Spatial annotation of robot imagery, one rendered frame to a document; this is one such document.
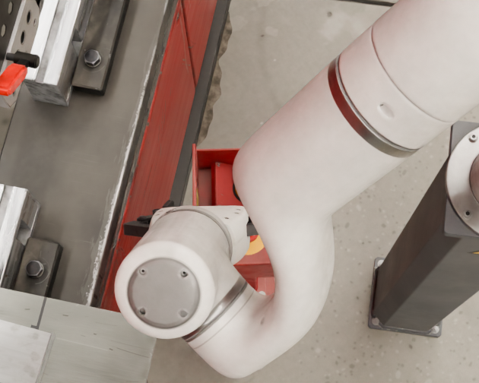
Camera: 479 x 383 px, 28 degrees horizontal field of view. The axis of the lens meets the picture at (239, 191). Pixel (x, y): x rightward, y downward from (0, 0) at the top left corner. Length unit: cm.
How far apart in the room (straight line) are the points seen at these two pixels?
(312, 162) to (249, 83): 189
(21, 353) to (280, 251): 74
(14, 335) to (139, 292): 65
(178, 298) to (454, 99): 28
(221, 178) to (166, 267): 93
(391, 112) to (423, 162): 188
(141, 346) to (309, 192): 73
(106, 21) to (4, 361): 60
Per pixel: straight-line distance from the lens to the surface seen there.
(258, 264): 163
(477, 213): 145
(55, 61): 157
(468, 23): 62
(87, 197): 158
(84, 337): 140
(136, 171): 170
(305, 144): 68
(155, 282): 78
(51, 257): 153
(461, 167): 146
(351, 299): 242
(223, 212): 98
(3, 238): 149
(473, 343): 245
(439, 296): 196
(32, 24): 134
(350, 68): 66
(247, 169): 72
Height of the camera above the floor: 237
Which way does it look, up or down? 74 degrees down
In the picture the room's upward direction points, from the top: 3 degrees counter-clockwise
